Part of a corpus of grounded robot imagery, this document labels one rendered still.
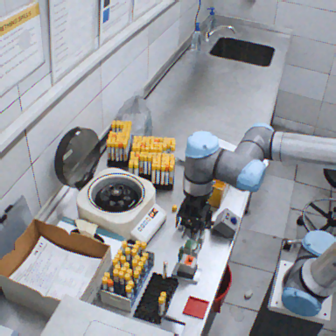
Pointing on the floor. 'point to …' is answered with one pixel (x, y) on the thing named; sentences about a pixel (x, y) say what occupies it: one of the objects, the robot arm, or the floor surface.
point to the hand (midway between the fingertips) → (192, 234)
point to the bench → (256, 87)
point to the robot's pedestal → (283, 326)
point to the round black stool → (318, 212)
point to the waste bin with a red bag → (220, 297)
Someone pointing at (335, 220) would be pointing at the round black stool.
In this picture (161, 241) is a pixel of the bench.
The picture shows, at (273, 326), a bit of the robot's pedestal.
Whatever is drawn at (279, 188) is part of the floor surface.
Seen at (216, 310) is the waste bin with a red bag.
